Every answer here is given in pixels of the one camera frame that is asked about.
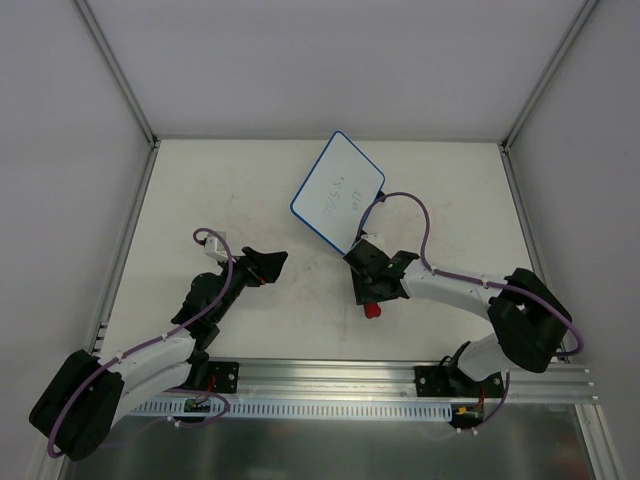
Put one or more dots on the red bone-shaped eraser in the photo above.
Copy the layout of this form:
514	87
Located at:
372	310

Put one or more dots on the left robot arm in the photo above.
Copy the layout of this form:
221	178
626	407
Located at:
90	393

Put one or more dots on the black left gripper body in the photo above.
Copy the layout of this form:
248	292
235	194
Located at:
250	270

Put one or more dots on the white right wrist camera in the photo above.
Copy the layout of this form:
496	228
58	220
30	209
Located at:
375	239

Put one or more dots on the blue-framed whiteboard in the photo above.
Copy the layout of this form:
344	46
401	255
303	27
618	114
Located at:
342	183

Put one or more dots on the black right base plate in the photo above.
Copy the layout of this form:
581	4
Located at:
442	382

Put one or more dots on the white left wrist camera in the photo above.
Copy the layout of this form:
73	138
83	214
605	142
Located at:
214	243

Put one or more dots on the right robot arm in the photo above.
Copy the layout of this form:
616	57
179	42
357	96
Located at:
528	322

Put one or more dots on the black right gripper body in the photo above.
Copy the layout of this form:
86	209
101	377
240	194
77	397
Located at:
368	275

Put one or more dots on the white slotted cable duct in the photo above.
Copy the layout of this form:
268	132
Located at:
260	408

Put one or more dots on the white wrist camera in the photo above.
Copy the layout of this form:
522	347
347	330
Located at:
375	239
214	243

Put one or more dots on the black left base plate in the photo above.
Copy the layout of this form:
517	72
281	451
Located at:
222	377

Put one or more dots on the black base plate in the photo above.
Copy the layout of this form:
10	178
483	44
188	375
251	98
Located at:
442	382
222	377

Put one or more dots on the aluminium mounting rail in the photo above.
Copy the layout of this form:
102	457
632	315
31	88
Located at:
394	380

